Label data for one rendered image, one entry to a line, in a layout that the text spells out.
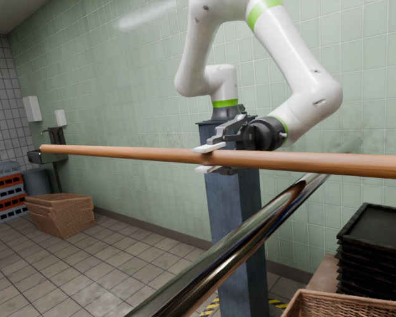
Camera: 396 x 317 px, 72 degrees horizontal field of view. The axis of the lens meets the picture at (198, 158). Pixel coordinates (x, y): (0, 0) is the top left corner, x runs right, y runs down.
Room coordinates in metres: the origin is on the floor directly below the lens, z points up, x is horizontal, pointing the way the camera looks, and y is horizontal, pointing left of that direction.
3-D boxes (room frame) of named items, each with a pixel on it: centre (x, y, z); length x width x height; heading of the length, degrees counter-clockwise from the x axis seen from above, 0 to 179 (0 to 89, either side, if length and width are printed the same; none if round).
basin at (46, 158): (3.76, 2.06, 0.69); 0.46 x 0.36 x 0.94; 48
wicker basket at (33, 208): (3.05, 1.68, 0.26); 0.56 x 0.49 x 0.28; 55
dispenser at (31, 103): (4.19, 2.35, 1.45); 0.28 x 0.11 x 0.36; 48
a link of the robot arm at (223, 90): (1.32, -0.15, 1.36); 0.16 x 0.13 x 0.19; 105
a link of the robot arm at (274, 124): (0.69, -0.18, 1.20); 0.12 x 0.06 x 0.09; 50
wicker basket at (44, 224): (3.06, 1.67, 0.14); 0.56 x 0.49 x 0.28; 54
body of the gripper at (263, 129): (0.64, -0.13, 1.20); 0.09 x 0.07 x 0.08; 140
